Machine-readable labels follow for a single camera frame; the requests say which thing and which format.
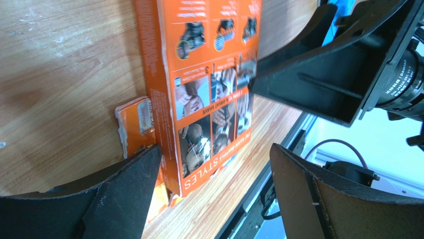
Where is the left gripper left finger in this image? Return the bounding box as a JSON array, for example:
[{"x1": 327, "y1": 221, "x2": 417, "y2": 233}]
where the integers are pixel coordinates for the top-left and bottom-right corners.
[{"x1": 0, "y1": 145, "x2": 162, "y2": 239}]

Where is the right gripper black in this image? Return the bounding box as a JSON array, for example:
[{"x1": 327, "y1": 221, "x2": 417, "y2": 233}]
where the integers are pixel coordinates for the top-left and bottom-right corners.
[{"x1": 247, "y1": 0, "x2": 424, "y2": 146}]

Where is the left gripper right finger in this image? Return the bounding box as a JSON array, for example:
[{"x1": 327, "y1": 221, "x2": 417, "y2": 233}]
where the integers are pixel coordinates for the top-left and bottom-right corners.
[{"x1": 270, "y1": 143, "x2": 424, "y2": 239}]

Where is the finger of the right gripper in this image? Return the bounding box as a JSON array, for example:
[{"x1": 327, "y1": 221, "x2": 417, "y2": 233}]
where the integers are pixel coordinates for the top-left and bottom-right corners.
[{"x1": 256, "y1": 4, "x2": 337, "y2": 78}]

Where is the orange razor box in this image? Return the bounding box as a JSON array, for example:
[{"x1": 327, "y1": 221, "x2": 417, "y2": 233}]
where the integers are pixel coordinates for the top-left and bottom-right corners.
[{"x1": 134, "y1": 0, "x2": 262, "y2": 197}]

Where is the blue bucket hat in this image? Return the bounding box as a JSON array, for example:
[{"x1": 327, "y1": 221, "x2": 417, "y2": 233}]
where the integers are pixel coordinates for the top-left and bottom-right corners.
[{"x1": 319, "y1": 0, "x2": 355, "y2": 46}]

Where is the small orange razor pack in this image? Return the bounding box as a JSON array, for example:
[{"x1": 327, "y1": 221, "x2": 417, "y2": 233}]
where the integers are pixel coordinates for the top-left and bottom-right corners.
[{"x1": 114, "y1": 96, "x2": 183, "y2": 223}]

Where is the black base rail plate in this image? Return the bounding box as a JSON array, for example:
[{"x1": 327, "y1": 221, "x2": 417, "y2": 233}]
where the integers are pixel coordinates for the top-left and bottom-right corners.
[{"x1": 216, "y1": 113, "x2": 318, "y2": 239}]

